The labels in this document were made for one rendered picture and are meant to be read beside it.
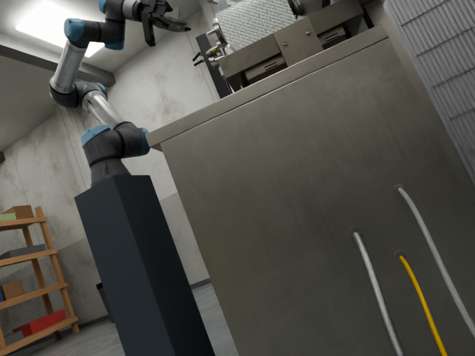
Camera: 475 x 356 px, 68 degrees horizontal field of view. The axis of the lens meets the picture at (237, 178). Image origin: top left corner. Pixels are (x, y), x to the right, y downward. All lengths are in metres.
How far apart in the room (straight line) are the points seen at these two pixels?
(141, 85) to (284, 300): 6.04
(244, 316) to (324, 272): 0.22
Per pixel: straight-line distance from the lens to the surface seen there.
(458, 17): 5.44
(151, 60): 6.68
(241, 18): 1.31
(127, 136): 1.44
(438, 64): 5.25
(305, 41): 1.01
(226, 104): 0.93
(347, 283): 0.89
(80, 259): 7.72
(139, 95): 6.70
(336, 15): 1.06
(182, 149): 0.94
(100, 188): 1.31
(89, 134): 1.41
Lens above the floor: 0.56
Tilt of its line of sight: 8 degrees up
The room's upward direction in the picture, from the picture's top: 22 degrees counter-clockwise
